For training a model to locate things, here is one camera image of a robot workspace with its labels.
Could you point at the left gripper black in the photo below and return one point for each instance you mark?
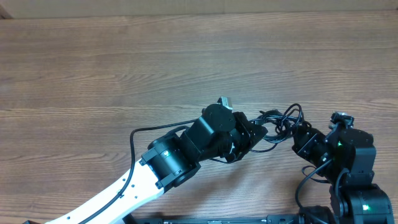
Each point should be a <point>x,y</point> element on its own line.
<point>246,137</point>

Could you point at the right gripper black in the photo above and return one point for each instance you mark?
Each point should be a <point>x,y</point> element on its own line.
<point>303,149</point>

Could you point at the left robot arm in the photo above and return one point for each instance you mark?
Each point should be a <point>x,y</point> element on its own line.
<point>170,161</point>

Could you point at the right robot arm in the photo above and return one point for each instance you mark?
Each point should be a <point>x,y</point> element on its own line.
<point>345,157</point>

